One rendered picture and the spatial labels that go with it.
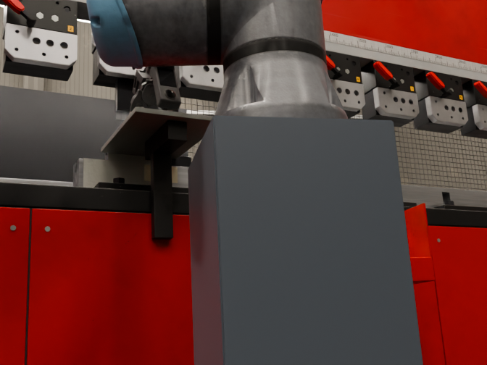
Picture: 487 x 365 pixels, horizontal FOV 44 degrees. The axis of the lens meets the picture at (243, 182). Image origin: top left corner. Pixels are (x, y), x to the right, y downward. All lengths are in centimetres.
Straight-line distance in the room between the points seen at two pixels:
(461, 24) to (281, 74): 159
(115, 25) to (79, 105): 131
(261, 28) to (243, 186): 19
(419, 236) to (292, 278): 72
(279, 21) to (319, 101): 10
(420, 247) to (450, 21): 107
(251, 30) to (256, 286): 27
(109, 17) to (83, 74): 950
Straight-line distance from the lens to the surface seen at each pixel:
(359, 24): 186
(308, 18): 67
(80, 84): 1009
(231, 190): 53
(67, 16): 146
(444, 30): 210
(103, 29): 67
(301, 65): 63
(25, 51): 140
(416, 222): 124
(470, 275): 169
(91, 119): 196
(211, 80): 150
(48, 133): 192
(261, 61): 63
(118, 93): 144
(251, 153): 55
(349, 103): 171
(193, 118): 117
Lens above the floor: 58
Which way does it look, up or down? 14 degrees up
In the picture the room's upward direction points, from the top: 3 degrees counter-clockwise
